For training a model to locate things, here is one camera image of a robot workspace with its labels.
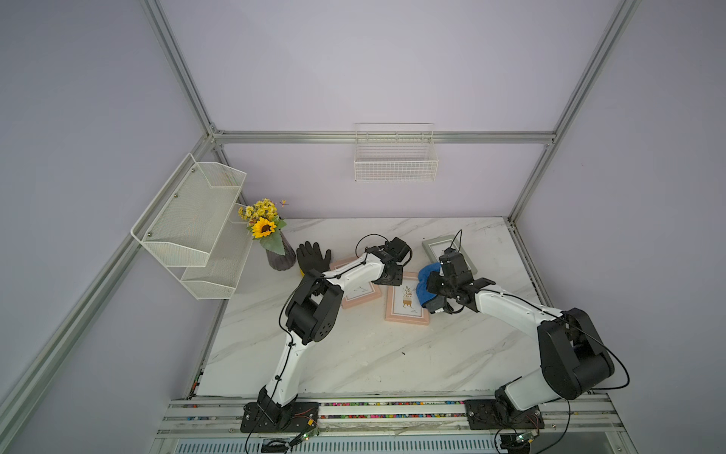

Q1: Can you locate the blue microfibre cloth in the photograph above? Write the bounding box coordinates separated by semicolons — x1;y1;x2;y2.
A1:
416;262;446;314

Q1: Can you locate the pink picture frame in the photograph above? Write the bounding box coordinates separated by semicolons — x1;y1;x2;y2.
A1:
385;272;429;325
341;282;383;309

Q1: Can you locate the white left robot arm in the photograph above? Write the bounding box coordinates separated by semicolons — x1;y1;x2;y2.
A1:
257;238;412;424

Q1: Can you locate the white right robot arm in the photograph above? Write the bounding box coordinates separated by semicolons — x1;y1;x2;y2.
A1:
416;248;616;414

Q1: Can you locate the black yellow work glove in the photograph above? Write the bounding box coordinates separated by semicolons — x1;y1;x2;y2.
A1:
296;241;332;274

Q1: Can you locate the dark glass vase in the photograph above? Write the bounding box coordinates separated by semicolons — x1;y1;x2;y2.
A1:
266;233;297;272

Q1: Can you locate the sunflower bouquet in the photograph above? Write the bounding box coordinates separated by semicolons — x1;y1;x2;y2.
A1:
237;199;287;255

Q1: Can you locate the green picture frame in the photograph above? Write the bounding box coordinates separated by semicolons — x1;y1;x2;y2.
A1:
422;235;478;275

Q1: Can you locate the white wire wall basket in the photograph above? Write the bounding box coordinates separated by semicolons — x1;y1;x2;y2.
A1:
354;123;439;183

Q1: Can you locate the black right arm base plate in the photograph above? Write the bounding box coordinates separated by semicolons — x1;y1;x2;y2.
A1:
464;386;545;431

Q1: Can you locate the white mesh wall shelf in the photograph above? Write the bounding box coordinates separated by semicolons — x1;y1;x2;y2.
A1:
130;154;251;301

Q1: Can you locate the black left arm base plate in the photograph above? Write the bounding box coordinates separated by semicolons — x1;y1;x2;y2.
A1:
240;387;321;434

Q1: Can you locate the aluminium front rail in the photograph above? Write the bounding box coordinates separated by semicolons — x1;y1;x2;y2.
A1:
150;395;637;453

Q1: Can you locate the aluminium enclosure frame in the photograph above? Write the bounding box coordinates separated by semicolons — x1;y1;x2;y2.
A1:
1;1;640;450

